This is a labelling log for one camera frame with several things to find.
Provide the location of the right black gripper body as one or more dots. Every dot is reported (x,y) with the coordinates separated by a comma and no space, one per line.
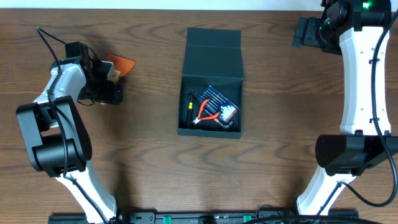
(319,34)

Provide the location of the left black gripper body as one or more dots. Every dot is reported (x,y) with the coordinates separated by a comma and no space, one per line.
(111,94)

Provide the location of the orange scraper wooden handle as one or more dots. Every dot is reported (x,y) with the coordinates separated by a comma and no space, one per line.
(124,64)

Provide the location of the black yellow screwdriver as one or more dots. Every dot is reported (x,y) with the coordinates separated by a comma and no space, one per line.
(189,117)

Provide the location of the dark green box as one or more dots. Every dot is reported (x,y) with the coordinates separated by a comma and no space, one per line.
(212,57)

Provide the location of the blue precision screwdriver case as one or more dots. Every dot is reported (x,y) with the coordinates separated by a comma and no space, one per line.
(218,103)

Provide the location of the small hammer orange label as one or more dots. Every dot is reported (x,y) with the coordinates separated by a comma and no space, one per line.
(224,126)

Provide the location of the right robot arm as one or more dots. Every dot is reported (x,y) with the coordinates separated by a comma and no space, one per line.
(358,31)

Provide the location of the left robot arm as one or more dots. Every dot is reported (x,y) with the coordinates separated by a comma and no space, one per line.
(55,137)

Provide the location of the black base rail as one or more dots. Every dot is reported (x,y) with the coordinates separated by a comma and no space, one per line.
(198,218)

